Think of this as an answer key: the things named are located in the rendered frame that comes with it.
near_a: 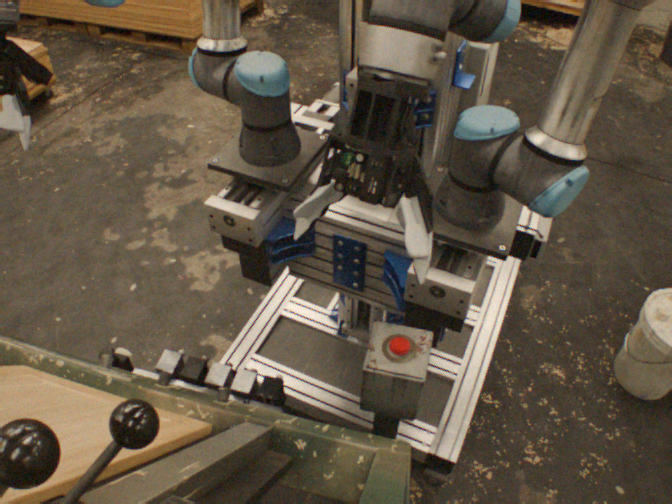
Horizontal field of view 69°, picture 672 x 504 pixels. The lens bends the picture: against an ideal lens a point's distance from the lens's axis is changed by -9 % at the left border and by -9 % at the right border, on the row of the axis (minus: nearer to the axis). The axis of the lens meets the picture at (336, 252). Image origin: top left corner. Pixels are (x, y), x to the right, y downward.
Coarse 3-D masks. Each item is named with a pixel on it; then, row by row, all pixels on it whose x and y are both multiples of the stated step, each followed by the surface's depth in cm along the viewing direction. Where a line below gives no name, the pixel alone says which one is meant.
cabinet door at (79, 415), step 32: (0, 384) 83; (32, 384) 89; (64, 384) 95; (0, 416) 66; (32, 416) 70; (64, 416) 75; (96, 416) 80; (160, 416) 90; (64, 448) 61; (96, 448) 64; (160, 448) 73; (64, 480) 51; (96, 480) 57
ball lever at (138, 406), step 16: (128, 400) 37; (112, 416) 36; (128, 416) 36; (144, 416) 36; (112, 432) 36; (128, 432) 35; (144, 432) 36; (112, 448) 37; (128, 448) 36; (96, 464) 37; (80, 480) 37; (80, 496) 37
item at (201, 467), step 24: (240, 432) 84; (264, 432) 88; (192, 456) 65; (216, 456) 67; (240, 456) 76; (120, 480) 50; (144, 480) 52; (168, 480) 54; (192, 480) 58; (216, 480) 66
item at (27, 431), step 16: (0, 432) 25; (16, 432) 25; (32, 432) 25; (48, 432) 26; (0, 448) 24; (16, 448) 24; (32, 448) 24; (48, 448) 25; (0, 464) 24; (16, 464) 24; (32, 464) 24; (48, 464) 25; (0, 480) 24; (16, 480) 24; (32, 480) 24; (0, 496) 25
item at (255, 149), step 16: (256, 128) 117; (272, 128) 117; (288, 128) 120; (240, 144) 124; (256, 144) 119; (272, 144) 120; (288, 144) 121; (256, 160) 121; (272, 160) 121; (288, 160) 123
